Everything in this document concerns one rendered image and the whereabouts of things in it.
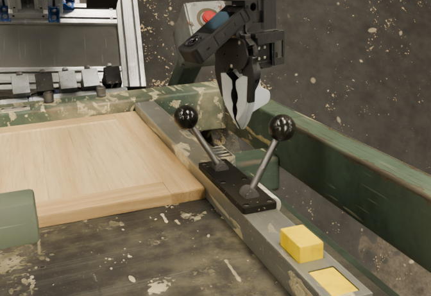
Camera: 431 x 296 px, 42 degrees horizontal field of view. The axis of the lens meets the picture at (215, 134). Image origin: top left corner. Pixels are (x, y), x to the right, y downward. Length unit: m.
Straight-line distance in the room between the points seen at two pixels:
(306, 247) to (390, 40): 2.45
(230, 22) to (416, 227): 0.39
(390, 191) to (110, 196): 0.43
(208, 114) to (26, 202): 1.24
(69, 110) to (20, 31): 0.95
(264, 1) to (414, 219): 0.38
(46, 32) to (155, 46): 0.51
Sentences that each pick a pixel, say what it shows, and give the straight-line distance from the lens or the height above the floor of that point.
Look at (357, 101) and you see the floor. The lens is 2.76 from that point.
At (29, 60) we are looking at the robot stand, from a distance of 2.24.
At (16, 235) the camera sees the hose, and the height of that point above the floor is 1.94.
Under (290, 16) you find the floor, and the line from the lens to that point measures 2.83.
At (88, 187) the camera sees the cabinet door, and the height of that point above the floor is 1.27.
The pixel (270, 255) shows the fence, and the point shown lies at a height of 1.56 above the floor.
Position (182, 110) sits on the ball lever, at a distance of 0.83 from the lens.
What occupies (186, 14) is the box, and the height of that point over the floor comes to 0.92.
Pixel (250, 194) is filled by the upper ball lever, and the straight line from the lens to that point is 0.77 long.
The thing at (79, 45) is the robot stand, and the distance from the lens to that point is 2.27.
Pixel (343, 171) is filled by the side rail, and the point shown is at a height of 1.37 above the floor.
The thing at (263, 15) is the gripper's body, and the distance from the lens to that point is 0.87.
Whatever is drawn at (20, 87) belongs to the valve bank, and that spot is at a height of 0.76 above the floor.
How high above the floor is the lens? 2.19
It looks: 65 degrees down
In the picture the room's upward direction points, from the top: 35 degrees clockwise
